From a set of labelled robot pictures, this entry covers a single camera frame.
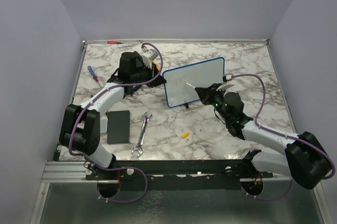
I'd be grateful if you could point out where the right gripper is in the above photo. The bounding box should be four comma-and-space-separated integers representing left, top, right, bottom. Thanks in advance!
197, 83, 231, 122

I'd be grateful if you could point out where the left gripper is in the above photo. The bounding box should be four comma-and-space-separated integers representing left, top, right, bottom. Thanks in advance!
131, 62, 166, 88

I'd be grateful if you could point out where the blue framed whiteboard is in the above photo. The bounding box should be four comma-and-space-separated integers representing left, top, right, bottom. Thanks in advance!
162, 57, 225, 108

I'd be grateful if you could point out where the yellow marker cap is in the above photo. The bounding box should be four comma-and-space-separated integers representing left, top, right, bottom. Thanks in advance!
181, 132, 190, 139

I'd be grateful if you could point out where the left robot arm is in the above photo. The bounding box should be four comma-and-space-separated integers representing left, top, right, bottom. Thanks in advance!
58, 45, 166, 179

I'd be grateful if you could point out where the yellow black utility knife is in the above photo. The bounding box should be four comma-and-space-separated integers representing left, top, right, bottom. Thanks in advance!
152, 62, 161, 74

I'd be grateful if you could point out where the silver open-end wrench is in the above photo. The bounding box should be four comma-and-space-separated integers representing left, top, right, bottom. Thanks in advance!
132, 112, 152, 158

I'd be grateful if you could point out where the blue red screwdriver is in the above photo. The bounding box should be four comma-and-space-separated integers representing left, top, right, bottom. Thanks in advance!
87, 65, 102, 87

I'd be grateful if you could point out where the black rectangular box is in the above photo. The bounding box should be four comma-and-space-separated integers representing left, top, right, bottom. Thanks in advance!
107, 110, 130, 145

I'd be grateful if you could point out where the small white container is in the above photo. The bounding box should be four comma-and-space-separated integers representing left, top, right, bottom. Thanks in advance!
100, 118, 108, 133

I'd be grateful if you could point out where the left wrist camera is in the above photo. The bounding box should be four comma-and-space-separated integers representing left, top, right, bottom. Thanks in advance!
142, 47, 158, 63

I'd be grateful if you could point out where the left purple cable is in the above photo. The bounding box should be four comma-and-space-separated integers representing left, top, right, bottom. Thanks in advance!
68, 42, 164, 205

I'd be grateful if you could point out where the purple cable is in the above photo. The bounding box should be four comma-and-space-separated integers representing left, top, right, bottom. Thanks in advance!
231, 73, 336, 201
68, 42, 164, 205

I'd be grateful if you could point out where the red marker on rail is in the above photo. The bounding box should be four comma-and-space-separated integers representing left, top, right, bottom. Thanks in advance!
107, 41, 123, 44

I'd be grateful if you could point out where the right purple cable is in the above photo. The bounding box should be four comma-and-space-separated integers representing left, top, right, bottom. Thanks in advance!
231, 73, 336, 201

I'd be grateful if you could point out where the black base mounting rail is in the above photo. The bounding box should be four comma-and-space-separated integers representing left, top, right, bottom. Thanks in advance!
85, 158, 272, 191

